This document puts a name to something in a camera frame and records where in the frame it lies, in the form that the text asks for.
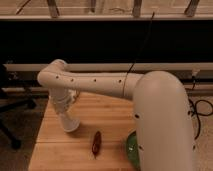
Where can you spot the black office chair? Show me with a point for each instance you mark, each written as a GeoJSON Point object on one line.
{"type": "Point", "coordinates": [4, 79]}

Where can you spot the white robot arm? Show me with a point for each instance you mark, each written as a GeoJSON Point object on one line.
{"type": "Point", "coordinates": [161, 109]}

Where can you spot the green ceramic plate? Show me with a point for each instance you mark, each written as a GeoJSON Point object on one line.
{"type": "Point", "coordinates": [131, 148]}

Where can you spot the red chili pepper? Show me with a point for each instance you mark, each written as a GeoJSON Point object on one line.
{"type": "Point", "coordinates": [96, 143]}

